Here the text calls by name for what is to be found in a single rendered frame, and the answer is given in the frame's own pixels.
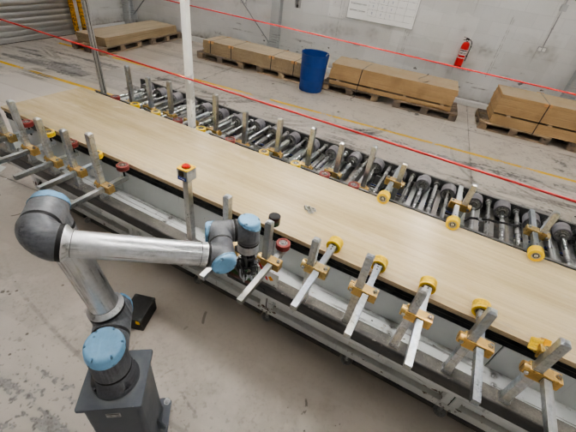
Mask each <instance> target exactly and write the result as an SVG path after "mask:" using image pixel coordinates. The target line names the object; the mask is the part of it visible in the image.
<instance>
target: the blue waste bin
mask: <svg viewBox="0 0 576 432"><path fill-rule="evenodd" d="M329 57H330V54H329V53H327V52H325V51H320V50H315V49H304V50H302V62H301V72H300V82H299V89H300V90H302V91H304V92H306V93H320V92H321V89H322V84H323V82H324V77H325V73H326V69H327V66H328V63H329V61H330V58H329ZM328 58H329V61H328Z"/></svg>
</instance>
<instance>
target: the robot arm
mask: <svg viewBox="0 0 576 432"><path fill-rule="evenodd" d="M70 208H71V202H70V200H69V198H68V197H67V196H66V195H64V194H62V193H60V192H56V190H49V189H44V190H40V191H37V192H35V193H33V194H32V195H31V196H30V198H29V199H28V200H27V202H26V206H24V208H23V210H22V212H21V215H20V217H19V218H18V220H16V222H15V237H16V239H17V240H18V242H19V244H20V245H21V246H22V247H23V248H24V249H25V250H26V251H28V252H29V253H30V254H32V255H35V256H37V257H38V258H40V259H43V260H46V261H55V262H56V263H57V264H58V266H59V267H60V268H61V269H62V271H63V273H64V274H65V276H66V277H67V279H68V280H69V282H70V283H71V284H72V286H73V287H74V288H75V290H76V292H77V293H78V295H79V296H80V297H81V299H82V301H83V302H84V304H86V306H87V310H86V315H87V318H88V320H90V322H91V323H92V325H93V327H92V332H91V334H90V335H89V336H88V337H87V339H86V340H85V342H84V345H83V347H82V355H83V359H84V362H85V364H86V365H87V367H88V369H89V371H90V373H91V375H92V378H91V388H92V390H93V393H94V394H95V396H96V397H98V398H99V399H102V400H115V399H120V398H122V397H123V396H124V395H126V394H127V393H129V392H130V391H131V390H132V389H133V388H134V387H135V385H136V383H137V382H138V380H139V377H140V368H139V365H138V362H136V360H135V359H134V358H132V357H131V356H130V354H129V339H130V330H131V322H132V313H133V303H132V300H131V298H130V297H129V296H127V295H126V294H123V293H118V292H114V290H113V289H112V288H111V285H110V283H109V282H108V280H107V278H106V276H105V275H104V273H103V271H102V270H101V268H100V266H99V264H98V262H97V261H96V260H108V261H134V262H147V263H160V264H173V265H187V266H200V267H210V268H212V270H213V271H214V272H215V273H218V274H223V273H228V272H230V271H231V270H232V269H233V268H234V267H236V270H237V272H238V274H239V276H240V278H241V279H242V280H243V282H244V281H246V280H247V279H248V278H250V280H251V281H252V280H253V278H252V275H255V273H256V274H258V265H257V262H256V260H255V254H256V253H257V252H258V250H259V243H260V231H261V221H260V219H259V218H258V217H257V216H256V215H254V214H252V213H244V214H241V215H240V216H239V217H238V219H226V220H213V221H208V222H206V224H205V243H203V242H193V241H184V240H176V239H166V238H157V237H140V236H131V235H122V234H113V233H104V232H95V231H79V229H78V228H77V226H76V224H75V221H74V219H73V217H72V215H71V214H70V211H69V210H70ZM233 242H237V245H235V249H234V245H233ZM235 251H236V252H238V254H240V255H241V256H240V257H239V258H238V259H237V256H236V254H235ZM256 268H257V270H256Z"/></svg>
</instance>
